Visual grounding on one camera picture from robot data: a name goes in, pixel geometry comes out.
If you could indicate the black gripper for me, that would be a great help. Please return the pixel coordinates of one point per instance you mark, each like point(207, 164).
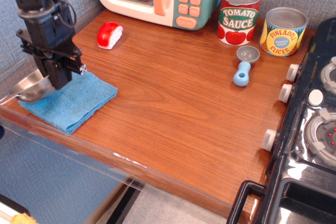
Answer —
point(49, 35)

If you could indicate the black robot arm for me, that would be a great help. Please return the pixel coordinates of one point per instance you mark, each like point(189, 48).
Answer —
point(50, 27)

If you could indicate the blue folded towel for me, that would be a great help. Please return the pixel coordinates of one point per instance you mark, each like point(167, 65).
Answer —
point(74, 104)

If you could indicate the red white toy sushi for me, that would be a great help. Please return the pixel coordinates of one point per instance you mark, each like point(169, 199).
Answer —
point(109, 34)

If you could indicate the yellow object at corner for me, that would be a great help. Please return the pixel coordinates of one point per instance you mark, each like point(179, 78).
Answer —
point(23, 219)

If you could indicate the blue grey measuring scoop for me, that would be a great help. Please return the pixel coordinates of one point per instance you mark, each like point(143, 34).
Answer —
point(247, 55)

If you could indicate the tomato sauce can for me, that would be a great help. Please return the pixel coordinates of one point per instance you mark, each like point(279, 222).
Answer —
point(237, 21)

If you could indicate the white stove knob front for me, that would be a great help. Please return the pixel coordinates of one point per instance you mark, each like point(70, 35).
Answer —
point(269, 139)

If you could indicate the white stove knob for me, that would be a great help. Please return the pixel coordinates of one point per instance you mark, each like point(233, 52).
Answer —
point(269, 139)
point(292, 72)
point(285, 93)

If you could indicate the white stove knob middle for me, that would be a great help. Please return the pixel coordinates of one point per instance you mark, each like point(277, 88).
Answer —
point(285, 93)

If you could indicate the pineapple slices can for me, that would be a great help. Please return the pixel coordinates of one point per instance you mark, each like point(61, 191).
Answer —
point(283, 31)

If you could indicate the white stove knob rear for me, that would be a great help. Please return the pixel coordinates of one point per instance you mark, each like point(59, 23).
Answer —
point(292, 72)

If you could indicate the white round stove button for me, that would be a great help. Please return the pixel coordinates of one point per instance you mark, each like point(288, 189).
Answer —
point(315, 97)

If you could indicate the black toy stove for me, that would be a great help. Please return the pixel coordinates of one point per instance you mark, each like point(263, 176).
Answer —
point(301, 186)

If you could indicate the grey rear stove burner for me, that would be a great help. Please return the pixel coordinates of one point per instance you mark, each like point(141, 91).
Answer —
point(325, 76)

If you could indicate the grey stove burner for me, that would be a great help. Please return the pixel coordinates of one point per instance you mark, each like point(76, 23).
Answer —
point(325, 76)
point(320, 135)

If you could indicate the grey front stove burner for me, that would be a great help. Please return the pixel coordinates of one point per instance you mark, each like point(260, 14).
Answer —
point(320, 135)

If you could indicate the black oven door handle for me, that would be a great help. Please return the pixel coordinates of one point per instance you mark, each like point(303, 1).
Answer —
point(247, 188)

